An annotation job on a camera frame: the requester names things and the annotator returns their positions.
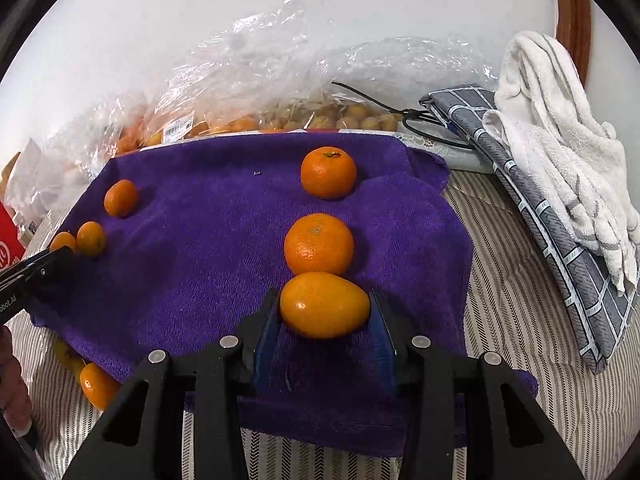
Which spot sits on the white striped towel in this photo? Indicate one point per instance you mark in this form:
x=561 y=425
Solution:
x=560 y=135

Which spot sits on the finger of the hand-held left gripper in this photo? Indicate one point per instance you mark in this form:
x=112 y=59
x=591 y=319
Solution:
x=55 y=265

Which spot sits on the purple towel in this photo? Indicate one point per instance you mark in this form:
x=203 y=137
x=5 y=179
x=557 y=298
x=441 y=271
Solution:
x=200 y=260

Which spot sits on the pile of bagged oranges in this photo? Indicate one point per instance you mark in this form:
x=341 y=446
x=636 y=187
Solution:
x=225 y=125

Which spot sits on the red paper bag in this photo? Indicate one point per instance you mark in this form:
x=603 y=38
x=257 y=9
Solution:
x=7 y=245

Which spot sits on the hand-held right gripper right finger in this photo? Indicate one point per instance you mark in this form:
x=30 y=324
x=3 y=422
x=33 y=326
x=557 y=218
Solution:
x=382 y=342

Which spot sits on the small orange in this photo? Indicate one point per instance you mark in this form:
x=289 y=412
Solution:
x=90 y=239
x=62 y=240
x=99 y=385
x=120 y=198

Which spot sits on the crumpled clear plastic bag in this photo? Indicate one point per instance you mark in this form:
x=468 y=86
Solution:
x=90 y=130

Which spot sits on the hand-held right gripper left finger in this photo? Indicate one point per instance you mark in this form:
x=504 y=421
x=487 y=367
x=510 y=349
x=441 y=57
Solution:
x=265 y=342

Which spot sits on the clear plastic bag white label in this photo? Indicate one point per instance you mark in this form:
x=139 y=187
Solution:
x=240 y=60

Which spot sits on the pile of small yellow fruits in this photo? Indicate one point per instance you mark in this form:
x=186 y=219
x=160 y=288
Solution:
x=340 y=119

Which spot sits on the person's left hand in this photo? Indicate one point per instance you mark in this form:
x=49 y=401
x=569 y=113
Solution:
x=12 y=380

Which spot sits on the grey checked cloth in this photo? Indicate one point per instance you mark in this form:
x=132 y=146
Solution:
x=565 y=260

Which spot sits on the large mandarin orange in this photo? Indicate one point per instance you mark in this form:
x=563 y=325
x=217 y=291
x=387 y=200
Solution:
x=319 y=244
x=328 y=172

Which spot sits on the smooth egg-shaped orange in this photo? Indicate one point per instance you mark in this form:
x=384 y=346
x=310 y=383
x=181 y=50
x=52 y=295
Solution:
x=324 y=305

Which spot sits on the brown wooden door frame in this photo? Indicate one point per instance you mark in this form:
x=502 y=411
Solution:
x=572 y=25

